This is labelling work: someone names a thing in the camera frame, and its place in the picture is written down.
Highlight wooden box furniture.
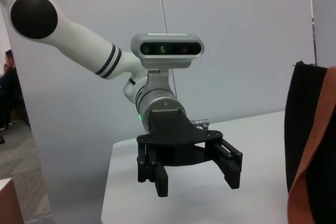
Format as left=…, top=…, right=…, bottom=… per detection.
left=0, top=178, right=26, bottom=224

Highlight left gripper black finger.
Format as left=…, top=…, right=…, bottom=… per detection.
left=204, top=137, right=244, bottom=190
left=138, top=140, right=169, bottom=198

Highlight black food bag orange straps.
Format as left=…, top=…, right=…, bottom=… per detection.
left=285, top=61, right=336, bottom=224

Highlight seated person in black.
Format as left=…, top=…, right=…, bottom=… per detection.
left=0, top=49, right=27, bottom=145

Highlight left gripper connector cable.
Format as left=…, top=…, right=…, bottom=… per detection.
left=191, top=118, right=210, bottom=130

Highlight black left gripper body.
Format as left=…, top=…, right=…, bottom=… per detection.
left=136, top=108, right=224, bottom=167

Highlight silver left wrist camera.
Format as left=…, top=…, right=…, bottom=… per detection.
left=130, top=33, right=205, bottom=69

